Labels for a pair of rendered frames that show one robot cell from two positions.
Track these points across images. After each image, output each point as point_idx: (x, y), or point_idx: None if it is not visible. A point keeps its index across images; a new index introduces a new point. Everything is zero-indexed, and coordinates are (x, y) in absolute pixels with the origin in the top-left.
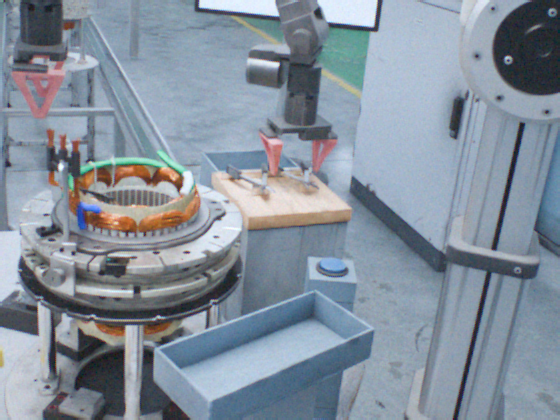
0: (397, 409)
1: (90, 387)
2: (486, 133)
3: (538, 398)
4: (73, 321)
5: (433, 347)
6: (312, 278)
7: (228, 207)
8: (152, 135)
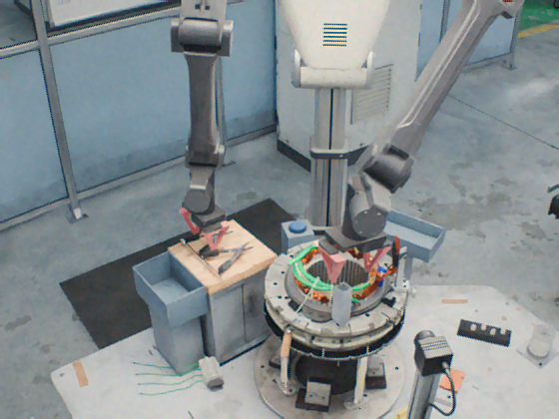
0: (33, 413)
1: (339, 390)
2: (343, 104)
3: (11, 330)
4: (329, 382)
5: (343, 196)
6: (312, 232)
7: (295, 250)
8: None
